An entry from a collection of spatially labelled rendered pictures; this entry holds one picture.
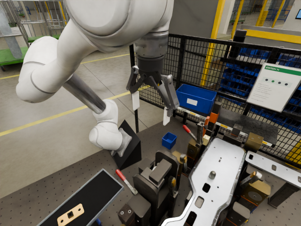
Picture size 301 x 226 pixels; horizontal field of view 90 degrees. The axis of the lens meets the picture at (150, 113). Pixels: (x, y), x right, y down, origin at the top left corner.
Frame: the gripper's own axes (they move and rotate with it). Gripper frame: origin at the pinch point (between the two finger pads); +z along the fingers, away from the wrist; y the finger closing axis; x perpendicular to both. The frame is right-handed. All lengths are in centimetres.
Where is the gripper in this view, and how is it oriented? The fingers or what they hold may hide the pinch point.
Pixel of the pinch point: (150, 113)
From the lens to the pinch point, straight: 53.3
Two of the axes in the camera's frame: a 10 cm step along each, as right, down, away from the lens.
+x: 6.2, -4.7, 6.3
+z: 0.0, 8.0, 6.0
